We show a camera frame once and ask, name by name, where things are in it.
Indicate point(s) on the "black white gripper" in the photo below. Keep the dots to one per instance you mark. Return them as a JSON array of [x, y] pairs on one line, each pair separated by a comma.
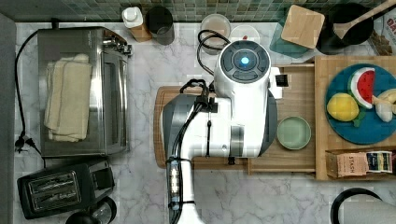
[[278, 82]]

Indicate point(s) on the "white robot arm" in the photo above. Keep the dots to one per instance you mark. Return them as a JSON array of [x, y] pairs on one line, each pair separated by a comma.
[[238, 121]]

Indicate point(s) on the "wooden organizer cabinet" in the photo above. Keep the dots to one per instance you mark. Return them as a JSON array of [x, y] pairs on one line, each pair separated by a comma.
[[326, 68]]

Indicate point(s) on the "green ceramic bowl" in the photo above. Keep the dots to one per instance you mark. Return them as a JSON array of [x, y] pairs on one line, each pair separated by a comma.
[[293, 133]]

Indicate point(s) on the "teal container wooden lid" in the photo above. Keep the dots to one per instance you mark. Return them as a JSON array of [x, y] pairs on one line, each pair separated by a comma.
[[298, 32]]

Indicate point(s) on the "black pot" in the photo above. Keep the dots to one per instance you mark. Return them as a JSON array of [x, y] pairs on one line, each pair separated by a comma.
[[329, 43]]

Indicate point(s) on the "toy lemon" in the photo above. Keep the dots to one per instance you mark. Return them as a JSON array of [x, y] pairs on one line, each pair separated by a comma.
[[343, 107]]

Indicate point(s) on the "clear jar beige contents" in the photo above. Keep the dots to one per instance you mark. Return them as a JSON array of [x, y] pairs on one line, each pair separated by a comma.
[[219, 24]]

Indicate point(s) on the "wooden spoon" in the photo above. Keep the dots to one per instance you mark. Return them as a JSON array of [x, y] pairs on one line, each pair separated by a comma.
[[341, 29]]

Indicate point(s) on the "toy watermelon slice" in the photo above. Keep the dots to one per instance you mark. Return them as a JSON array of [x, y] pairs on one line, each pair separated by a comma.
[[361, 85]]

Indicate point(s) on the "Stash tea box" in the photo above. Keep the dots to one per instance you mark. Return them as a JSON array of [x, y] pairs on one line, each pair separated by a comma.
[[346, 164]]

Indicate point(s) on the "blue plate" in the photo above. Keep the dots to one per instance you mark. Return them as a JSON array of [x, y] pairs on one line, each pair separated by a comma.
[[367, 128]]

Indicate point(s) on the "toy garlic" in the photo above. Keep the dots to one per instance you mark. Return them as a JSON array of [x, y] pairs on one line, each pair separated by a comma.
[[385, 104]]

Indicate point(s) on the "snack bag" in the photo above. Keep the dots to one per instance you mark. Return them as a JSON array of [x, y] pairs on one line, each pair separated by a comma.
[[383, 38]]

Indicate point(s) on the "bamboo cutting board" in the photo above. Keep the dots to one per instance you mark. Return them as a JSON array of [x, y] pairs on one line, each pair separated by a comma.
[[164, 95]]

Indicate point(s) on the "colourful tea packet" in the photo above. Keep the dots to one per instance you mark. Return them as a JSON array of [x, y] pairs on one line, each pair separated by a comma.
[[379, 162]]

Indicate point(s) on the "dark glass jar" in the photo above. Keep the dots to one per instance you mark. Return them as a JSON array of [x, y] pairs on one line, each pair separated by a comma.
[[159, 21]]

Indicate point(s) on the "white cap bottle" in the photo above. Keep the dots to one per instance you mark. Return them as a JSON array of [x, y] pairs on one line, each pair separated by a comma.
[[133, 19]]

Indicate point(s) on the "stainless toaster oven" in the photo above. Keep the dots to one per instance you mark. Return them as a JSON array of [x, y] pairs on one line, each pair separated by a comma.
[[108, 116]]

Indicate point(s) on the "beige folded towel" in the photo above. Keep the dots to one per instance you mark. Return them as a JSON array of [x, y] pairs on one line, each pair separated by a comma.
[[68, 101]]

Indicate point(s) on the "black round appliance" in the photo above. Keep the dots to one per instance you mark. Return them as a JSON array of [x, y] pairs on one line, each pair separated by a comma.
[[104, 212]]

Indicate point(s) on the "black toaster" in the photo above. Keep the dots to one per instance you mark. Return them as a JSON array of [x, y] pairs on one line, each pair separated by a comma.
[[63, 188]]

